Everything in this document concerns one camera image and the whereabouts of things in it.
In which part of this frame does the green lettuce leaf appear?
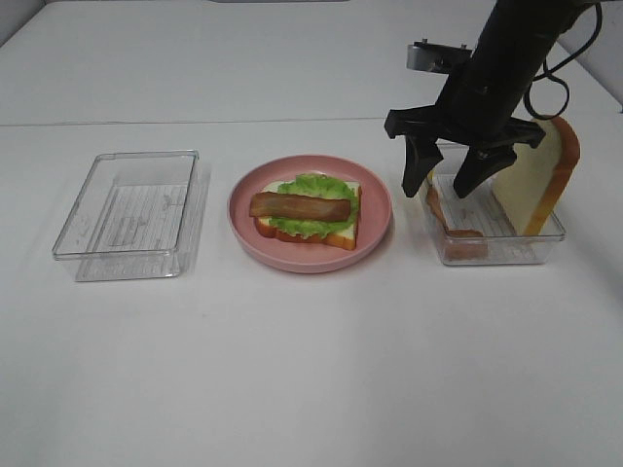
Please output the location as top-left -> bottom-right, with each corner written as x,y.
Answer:
257,173 -> 361,240

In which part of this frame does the right clear plastic tray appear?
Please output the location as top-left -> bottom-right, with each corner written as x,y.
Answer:
412,141 -> 568,267

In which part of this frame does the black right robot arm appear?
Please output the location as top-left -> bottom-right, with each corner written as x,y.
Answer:
385,1 -> 603,198

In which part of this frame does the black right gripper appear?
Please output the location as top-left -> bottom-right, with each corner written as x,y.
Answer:
385,62 -> 544,198

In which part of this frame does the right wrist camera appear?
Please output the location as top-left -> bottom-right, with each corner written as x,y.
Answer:
406,39 -> 472,74

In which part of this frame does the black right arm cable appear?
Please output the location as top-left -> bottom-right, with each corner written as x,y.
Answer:
520,0 -> 605,123

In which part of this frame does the bread slice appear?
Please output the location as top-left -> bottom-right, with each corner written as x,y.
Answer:
253,179 -> 363,253
493,117 -> 580,236

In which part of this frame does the left clear plastic tray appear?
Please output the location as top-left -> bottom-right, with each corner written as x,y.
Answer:
52,150 -> 210,282

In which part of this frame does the clear plastic tray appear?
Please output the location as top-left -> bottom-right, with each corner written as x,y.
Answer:
412,141 -> 568,267
52,150 -> 210,282

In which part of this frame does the pink round plate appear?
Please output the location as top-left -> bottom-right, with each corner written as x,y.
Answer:
228,155 -> 392,273

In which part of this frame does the bacon strip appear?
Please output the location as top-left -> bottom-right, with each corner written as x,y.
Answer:
249,192 -> 351,222
425,186 -> 489,262

